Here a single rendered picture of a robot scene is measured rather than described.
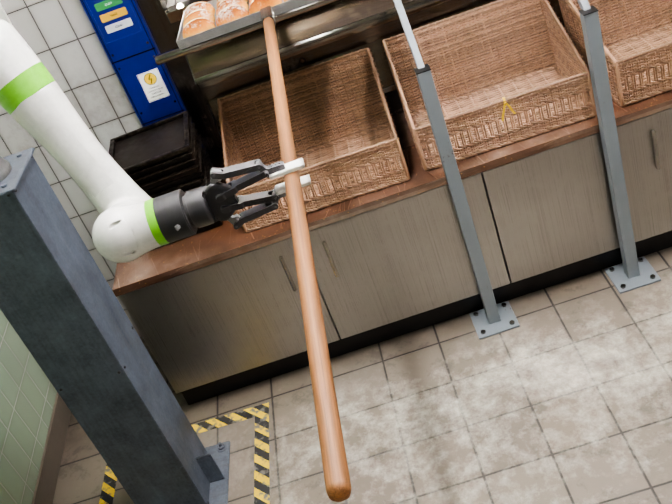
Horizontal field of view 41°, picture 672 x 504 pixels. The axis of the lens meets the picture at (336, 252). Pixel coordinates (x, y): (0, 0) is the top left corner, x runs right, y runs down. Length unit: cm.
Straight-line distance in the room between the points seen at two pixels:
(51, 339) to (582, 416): 149
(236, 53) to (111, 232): 146
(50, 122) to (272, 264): 118
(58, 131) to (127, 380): 89
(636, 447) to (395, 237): 94
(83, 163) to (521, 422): 150
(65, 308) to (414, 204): 109
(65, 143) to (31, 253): 52
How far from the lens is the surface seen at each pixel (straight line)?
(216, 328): 296
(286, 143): 180
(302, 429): 293
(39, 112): 184
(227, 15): 265
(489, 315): 301
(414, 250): 286
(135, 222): 171
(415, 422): 280
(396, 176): 276
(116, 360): 246
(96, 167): 184
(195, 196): 170
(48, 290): 235
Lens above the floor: 197
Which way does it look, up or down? 33 degrees down
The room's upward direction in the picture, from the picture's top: 22 degrees counter-clockwise
